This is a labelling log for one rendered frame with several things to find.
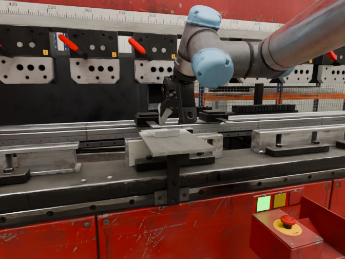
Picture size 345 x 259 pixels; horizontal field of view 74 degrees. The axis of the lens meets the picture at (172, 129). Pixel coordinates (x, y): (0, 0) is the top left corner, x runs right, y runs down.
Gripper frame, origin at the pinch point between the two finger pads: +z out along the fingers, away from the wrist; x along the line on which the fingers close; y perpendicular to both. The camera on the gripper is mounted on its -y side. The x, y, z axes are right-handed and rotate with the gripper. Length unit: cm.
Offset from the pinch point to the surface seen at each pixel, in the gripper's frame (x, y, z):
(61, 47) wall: 52, 390, 218
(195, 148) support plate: -1.5, -14.0, -5.7
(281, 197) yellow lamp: -30.1, -29.0, 5.1
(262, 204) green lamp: -23.0, -29.3, 6.3
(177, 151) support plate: 3.9, -14.0, -5.5
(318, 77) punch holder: -70, 12, -10
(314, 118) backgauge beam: -104, 15, 22
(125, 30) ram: 11.8, 27.2, -16.4
